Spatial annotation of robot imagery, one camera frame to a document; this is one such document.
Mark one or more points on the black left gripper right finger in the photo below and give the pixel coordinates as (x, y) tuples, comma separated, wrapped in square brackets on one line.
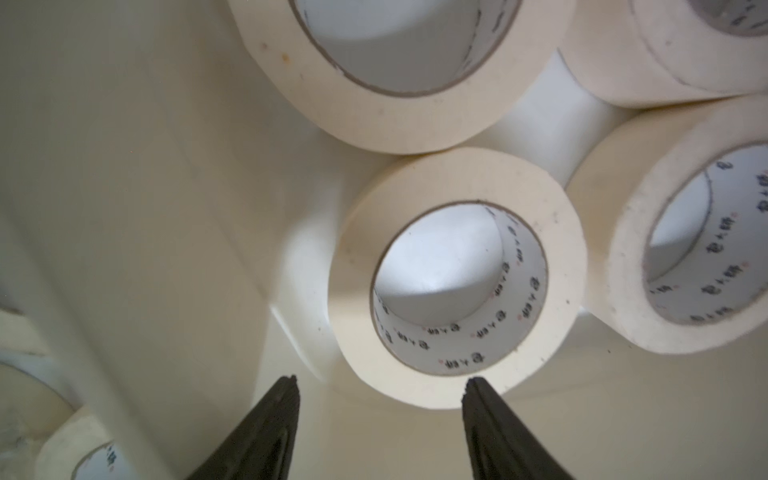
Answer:
[(500, 445)]

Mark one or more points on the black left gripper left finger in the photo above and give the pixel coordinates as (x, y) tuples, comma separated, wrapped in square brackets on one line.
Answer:
[(262, 444)]

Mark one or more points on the cream tape roll two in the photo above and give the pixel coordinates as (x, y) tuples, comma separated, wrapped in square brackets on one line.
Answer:
[(673, 205)]

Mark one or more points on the cream tape roll five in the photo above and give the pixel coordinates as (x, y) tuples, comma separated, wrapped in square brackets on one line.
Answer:
[(402, 77)]

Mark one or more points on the cream tape roll nine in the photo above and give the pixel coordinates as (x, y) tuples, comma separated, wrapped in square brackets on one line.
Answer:
[(643, 54)]

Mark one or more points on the cream tape roll four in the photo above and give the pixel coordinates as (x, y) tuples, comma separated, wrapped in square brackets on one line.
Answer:
[(82, 449)]

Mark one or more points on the cream tape roll ten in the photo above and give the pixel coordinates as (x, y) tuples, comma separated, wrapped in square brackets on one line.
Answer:
[(528, 311)]

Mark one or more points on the cream tape roll eight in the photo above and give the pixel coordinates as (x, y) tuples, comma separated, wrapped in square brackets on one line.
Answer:
[(36, 398)]

